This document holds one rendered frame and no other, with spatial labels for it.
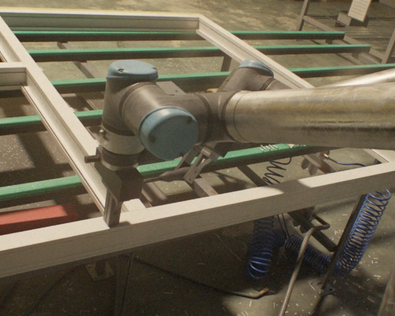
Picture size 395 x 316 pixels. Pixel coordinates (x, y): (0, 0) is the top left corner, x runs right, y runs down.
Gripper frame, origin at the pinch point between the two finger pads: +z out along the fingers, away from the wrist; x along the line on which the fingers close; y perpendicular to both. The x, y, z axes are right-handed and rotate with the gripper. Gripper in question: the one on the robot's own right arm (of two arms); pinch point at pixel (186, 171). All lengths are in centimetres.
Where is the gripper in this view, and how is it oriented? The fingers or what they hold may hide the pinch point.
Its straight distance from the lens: 137.0
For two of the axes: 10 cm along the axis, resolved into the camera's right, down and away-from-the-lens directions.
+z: -5.7, 8.2, -0.4
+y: -6.2, -4.6, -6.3
